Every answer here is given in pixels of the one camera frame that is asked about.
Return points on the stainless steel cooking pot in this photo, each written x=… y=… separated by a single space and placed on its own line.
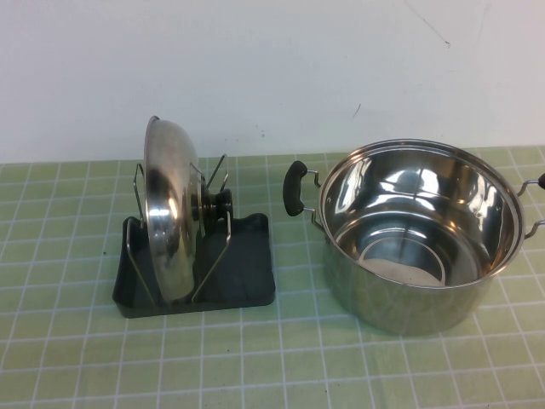
x=409 y=307

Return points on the steel pot lid black knob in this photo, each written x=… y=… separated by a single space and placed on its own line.
x=168 y=191

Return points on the green checkered tablecloth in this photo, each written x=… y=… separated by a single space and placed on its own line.
x=272 y=366

